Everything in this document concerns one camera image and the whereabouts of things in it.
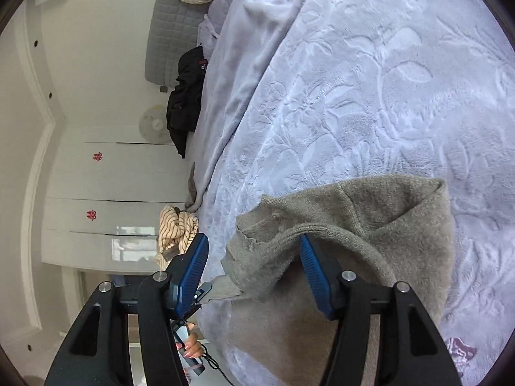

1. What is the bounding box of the person's left hand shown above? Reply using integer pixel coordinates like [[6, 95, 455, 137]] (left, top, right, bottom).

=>
[[176, 329, 204, 359]]

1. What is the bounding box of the white wardrobe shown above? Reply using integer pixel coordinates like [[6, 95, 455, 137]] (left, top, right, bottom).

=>
[[40, 123, 194, 274]]

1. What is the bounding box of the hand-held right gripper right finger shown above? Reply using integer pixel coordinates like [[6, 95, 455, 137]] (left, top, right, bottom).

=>
[[299, 234, 463, 386]]

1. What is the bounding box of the black garment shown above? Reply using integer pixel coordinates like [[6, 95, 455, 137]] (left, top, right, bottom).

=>
[[166, 45, 208, 159]]

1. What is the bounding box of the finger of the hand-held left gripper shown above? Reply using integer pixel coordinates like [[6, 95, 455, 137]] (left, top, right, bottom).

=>
[[194, 282, 213, 305]]

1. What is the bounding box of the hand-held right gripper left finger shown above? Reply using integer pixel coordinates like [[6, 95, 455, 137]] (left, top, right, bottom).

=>
[[44, 233, 211, 386]]

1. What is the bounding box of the cream striped garment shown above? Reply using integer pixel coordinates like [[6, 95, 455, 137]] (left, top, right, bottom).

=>
[[156, 204, 200, 271]]

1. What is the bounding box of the lavender embossed floral blanket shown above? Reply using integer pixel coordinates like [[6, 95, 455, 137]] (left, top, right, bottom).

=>
[[189, 0, 515, 386]]

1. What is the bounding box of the plain lavender blanket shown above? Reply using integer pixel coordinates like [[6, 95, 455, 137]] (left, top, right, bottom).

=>
[[187, 0, 323, 214]]

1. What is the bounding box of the white fan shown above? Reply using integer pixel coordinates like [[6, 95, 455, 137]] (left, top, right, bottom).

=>
[[139, 105, 173, 145]]

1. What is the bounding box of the black cable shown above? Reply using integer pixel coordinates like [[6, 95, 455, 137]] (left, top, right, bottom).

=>
[[199, 342, 236, 386]]

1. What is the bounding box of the pink patterned cloth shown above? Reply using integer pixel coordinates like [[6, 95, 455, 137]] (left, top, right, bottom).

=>
[[445, 335, 478, 369]]

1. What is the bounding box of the lavender quilted pillow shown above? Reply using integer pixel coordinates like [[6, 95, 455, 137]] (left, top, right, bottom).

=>
[[197, 0, 252, 49]]

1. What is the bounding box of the grey quilted headboard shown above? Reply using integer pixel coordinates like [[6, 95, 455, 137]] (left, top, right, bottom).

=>
[[144, 0, 210, 88]]

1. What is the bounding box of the grey knit sweater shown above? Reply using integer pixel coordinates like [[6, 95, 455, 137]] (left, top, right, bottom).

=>
[[199, 174, 455, 386]]

